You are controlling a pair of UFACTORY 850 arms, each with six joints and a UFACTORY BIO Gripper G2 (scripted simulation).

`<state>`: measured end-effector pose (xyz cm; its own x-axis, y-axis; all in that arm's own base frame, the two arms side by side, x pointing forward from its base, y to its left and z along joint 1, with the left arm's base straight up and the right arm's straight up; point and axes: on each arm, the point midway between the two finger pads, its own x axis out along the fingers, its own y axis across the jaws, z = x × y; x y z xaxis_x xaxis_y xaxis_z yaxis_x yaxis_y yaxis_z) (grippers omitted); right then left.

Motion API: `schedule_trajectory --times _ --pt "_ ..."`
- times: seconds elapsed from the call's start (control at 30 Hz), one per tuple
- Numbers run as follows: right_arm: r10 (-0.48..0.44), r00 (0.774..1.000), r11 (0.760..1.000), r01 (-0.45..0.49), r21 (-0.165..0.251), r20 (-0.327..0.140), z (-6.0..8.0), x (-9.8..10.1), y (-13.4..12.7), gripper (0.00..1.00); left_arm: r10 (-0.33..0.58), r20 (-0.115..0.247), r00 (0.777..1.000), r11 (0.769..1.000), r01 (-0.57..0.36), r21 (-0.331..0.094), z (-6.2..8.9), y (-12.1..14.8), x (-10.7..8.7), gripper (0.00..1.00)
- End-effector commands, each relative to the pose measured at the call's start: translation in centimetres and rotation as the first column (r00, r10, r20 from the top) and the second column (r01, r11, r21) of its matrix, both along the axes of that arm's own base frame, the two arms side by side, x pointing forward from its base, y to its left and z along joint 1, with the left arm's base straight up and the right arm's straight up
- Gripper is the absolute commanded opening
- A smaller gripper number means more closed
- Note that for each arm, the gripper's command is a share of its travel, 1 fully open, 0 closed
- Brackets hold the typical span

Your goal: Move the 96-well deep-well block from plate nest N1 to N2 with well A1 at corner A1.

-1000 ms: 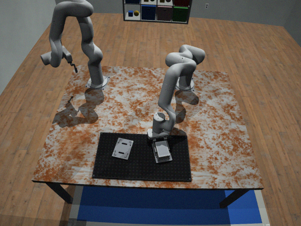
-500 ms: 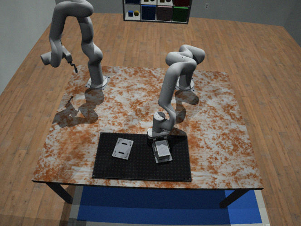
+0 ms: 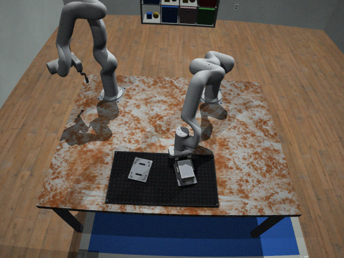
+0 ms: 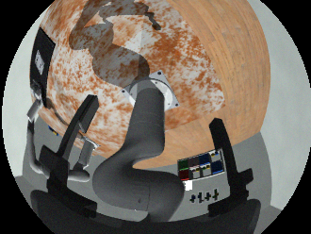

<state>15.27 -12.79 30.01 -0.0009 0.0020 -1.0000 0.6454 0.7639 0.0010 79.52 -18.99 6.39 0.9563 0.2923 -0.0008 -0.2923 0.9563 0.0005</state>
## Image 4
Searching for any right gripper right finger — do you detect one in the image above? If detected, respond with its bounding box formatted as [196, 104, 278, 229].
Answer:
[208, 117, 254, 217]

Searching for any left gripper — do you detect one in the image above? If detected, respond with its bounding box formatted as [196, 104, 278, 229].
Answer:
[33, 86, 44, 108]

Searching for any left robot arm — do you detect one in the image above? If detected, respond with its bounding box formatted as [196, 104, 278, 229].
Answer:
[26, 99, 98, 182]

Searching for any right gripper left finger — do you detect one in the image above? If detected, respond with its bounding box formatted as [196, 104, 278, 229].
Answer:
[39, 94, 99, 219]

